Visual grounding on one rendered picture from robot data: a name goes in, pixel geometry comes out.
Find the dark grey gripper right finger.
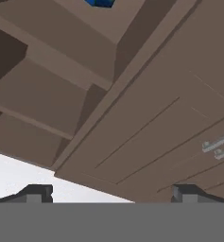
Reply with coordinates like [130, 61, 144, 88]
[170, 183, 224, 203]

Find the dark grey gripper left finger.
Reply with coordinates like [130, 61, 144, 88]
[0, 183, 54, 203]

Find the brown cabinet door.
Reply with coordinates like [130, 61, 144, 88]
[54, 0, 224, 202]
[135, 147, 224, 203]

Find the brown open cabinet with shelves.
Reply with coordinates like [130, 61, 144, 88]
[0, 0, 200, 172]

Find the blue box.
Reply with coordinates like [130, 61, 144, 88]
[83, 0, 116, 9]

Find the silver bar door handle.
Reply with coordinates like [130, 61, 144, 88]
[213, 147, 224, 162]
[201, 134, 224, 154]

